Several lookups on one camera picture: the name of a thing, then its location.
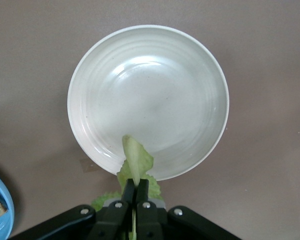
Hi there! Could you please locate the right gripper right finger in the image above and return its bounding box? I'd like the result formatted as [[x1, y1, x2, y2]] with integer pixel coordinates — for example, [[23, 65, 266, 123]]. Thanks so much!
[[136, 178, 171, 240]]

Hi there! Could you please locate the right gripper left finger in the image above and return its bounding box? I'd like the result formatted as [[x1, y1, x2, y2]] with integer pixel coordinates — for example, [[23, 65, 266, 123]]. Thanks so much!
[[86, 178, 136, 240]]

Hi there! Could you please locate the green lettuce leaf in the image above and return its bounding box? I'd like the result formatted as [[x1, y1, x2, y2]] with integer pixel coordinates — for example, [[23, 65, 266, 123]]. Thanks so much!
[[91, 134, 166, 240]]

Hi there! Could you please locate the blue round plate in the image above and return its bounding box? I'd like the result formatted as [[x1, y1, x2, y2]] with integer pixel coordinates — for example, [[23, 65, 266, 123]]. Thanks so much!
[[0, 169, 15, 240]]

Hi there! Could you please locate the beige round plate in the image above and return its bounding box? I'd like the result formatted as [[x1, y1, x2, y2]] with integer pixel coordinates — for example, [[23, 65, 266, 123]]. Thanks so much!
[[66, 24, 230, 182]]

